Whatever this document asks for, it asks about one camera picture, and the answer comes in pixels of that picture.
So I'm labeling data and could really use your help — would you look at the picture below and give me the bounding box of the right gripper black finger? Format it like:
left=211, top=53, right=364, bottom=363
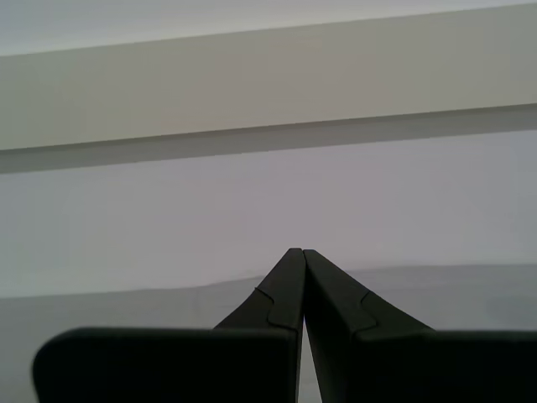
left=32, top=247, right=305, bottom=403
left=303, top=249, right=537, bottom=403

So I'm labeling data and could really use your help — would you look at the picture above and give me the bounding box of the white tablecloth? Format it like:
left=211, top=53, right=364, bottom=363
left=0, top=263, right=537, bottom=403

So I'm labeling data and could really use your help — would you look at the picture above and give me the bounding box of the beige wall rail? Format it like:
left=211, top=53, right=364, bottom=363
left=0, top=3, right=537, bottom=151

